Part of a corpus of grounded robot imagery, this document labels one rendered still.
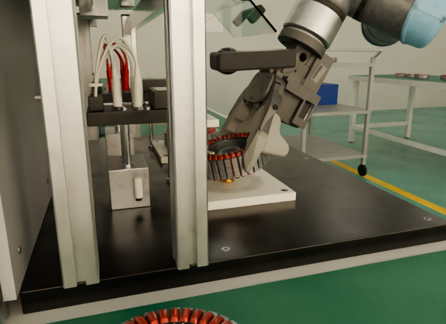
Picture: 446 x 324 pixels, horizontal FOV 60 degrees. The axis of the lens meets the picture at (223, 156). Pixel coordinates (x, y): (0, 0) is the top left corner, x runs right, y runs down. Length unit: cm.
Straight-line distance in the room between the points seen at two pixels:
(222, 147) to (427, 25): 32
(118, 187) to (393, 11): 43
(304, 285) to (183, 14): 27
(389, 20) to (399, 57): 718
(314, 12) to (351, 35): 657
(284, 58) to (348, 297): 32
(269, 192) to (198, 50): 27
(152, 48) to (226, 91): 131
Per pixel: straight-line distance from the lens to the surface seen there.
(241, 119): 60
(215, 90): 611
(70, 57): 32
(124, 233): 46
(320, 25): 57
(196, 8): 33
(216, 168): 52
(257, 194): 53
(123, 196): 52
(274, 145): 52
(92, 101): 50
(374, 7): 59
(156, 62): 590
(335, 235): 46
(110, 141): 74
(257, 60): 54
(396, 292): 42
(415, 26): 60
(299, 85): 56
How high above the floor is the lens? 96
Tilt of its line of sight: 15 degrees down
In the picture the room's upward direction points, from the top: straight up
